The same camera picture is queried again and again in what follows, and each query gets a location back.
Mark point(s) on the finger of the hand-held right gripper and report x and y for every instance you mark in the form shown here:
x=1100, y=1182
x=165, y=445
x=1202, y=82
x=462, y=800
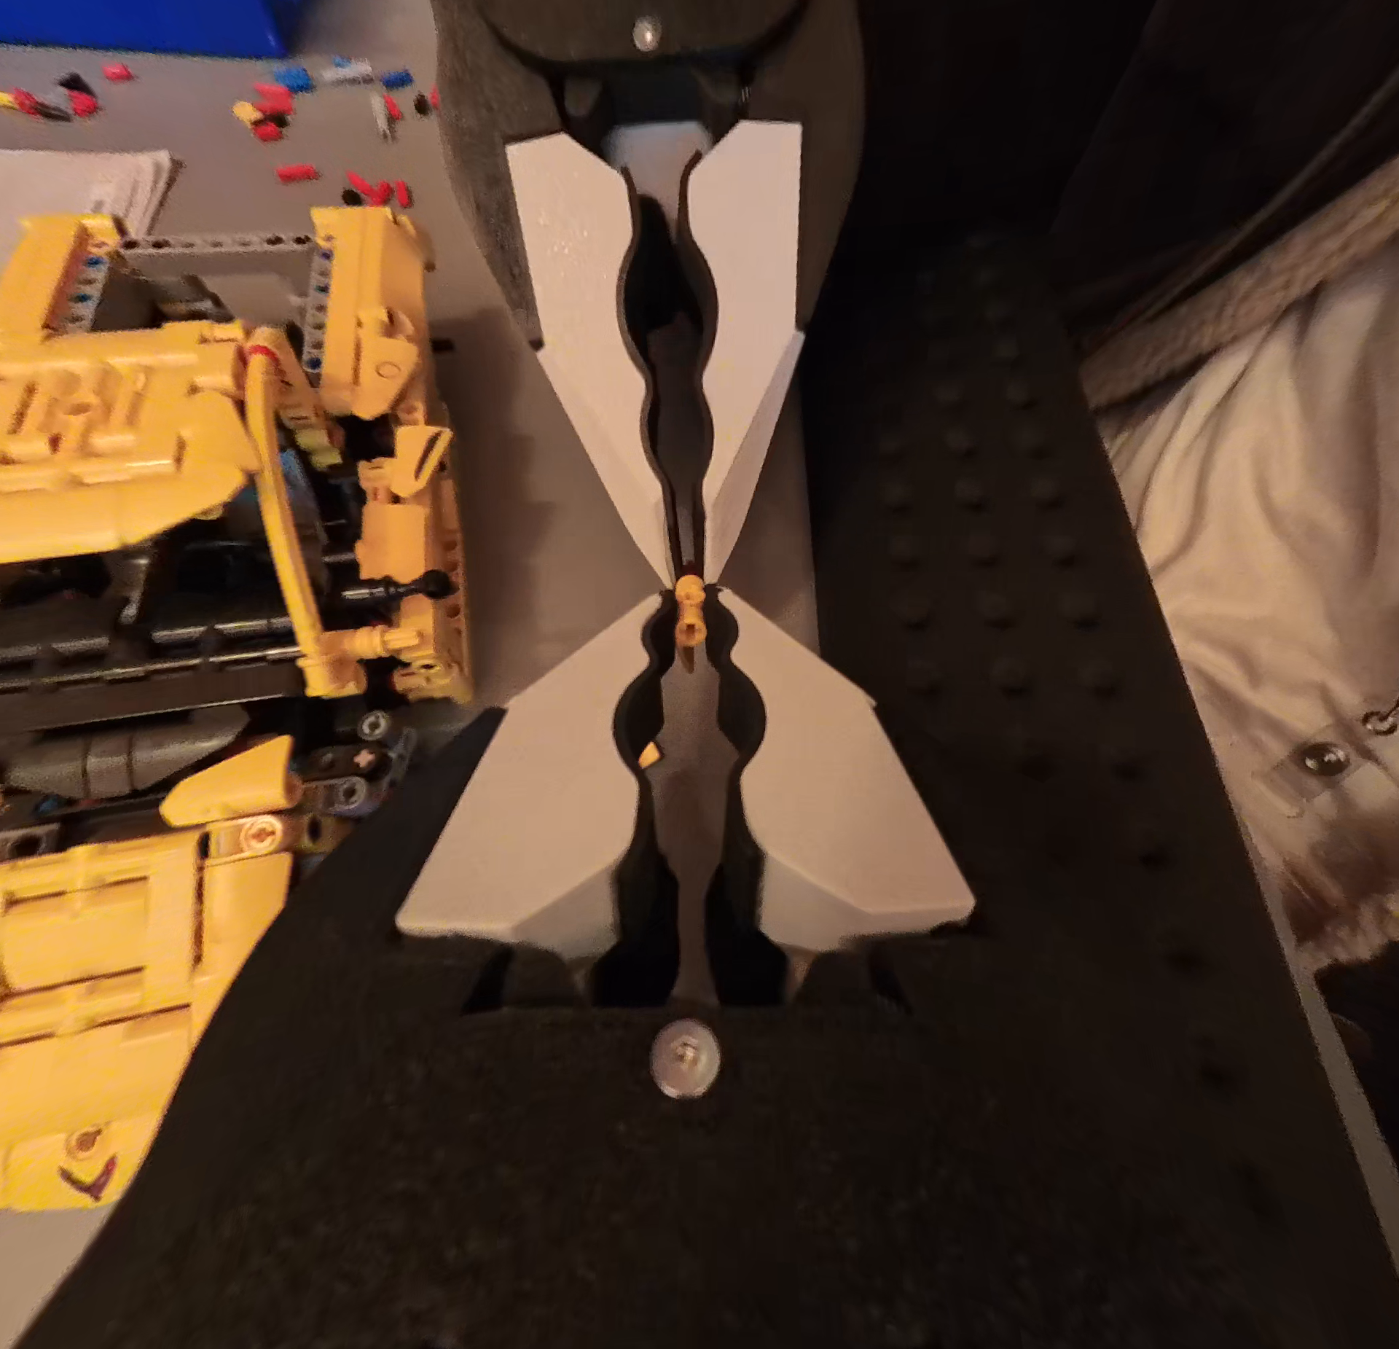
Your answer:
x=581, y=281
x=760, y=281

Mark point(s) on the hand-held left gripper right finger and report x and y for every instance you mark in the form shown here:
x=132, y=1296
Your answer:
x=854, y=836

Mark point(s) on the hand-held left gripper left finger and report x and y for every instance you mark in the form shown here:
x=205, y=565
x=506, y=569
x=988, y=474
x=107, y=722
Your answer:
x=528, y=836

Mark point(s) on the yellow axle connector brick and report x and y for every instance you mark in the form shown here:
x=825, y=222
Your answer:
x=692, y=614

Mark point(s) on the yellow brick toy car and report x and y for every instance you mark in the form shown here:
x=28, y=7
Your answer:
x=113, y=445

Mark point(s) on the instruction booklet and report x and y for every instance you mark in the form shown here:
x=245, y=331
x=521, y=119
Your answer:
x=75, y=182

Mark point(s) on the grey desk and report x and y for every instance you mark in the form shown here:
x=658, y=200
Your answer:
x=494, y=560

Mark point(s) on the scattered small coloured pins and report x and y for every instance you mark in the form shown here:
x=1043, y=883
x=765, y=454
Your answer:
x=298, y=173

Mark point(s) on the black dimpled mat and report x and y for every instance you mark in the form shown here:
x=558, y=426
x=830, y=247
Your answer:
x=982, y=500

